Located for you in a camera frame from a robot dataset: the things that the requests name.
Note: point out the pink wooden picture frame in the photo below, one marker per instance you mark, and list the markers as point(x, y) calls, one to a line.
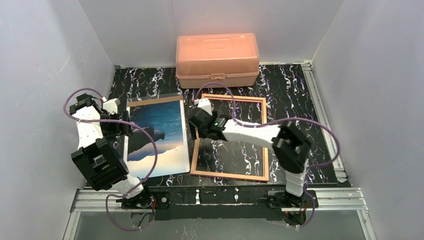
point(265, 161)

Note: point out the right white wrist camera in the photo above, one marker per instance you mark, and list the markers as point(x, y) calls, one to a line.
point(204, 104)

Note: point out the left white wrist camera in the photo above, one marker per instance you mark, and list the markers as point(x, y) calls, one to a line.
point(111, 106)

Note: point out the aluminium right side rail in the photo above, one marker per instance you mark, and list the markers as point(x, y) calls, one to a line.
point(330, 142)

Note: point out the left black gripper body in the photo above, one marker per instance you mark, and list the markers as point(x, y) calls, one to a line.
point(125, 125)

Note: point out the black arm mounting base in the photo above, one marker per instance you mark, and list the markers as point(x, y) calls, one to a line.
point(251, 202)

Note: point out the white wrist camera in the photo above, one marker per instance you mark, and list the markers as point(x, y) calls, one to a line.
point(111, 106)
point(204, 104)

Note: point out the aluminium front rail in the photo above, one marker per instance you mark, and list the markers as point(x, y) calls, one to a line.
point(329, 199)

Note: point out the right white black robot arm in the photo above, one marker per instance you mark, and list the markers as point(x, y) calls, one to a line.
point(290, 146)

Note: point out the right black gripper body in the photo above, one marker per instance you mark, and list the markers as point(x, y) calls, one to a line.
point(195, 122)

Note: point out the aluminium rail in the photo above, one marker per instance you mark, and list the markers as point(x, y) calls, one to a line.
point(330, 142)
point(329, 199)

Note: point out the landscape photo print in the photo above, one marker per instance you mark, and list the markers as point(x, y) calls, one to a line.
point(163, 148)

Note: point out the brown cardboard backing board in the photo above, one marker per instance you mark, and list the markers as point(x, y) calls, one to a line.
point(155, 101)

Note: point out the orange plastic storage box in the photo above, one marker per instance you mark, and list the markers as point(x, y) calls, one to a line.
point(231, 59)

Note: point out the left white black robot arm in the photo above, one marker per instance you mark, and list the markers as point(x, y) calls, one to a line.
point(98, 161)

